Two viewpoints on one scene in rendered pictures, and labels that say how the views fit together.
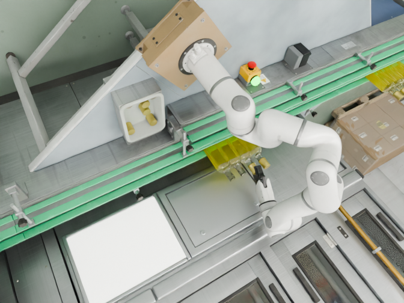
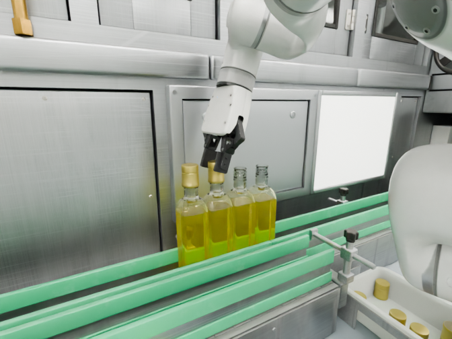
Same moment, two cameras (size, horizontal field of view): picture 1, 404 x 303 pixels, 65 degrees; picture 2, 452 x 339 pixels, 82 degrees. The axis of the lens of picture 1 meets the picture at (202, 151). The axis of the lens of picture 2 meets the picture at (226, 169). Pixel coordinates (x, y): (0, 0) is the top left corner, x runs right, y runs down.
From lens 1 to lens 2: 117 cm
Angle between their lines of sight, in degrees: 48
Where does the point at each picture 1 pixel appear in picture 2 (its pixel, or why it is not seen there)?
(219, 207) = (257, 139)
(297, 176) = (76, 132)
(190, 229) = (301, 126)
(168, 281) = (344, 81)
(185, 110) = (321, 317)
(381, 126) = not seen: outside the picture
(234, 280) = not seen: hidden behind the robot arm
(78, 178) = not seen: hidden behind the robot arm
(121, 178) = (377, 217)
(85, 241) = (376, 164)
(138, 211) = (333, 176)
